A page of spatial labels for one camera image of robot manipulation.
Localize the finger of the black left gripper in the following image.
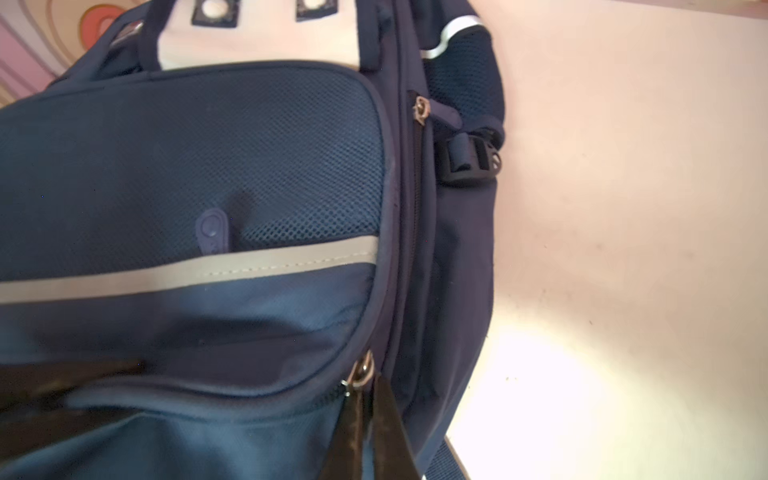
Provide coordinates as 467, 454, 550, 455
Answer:
1, 359, 144, 462

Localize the navy blue student backpack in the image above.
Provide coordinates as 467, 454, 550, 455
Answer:
1, 1, 505, 479

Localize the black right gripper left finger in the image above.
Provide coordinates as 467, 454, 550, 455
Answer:
319, 390, 365, 480

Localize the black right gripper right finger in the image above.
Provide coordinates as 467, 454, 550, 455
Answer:
372, 374, 420, 480

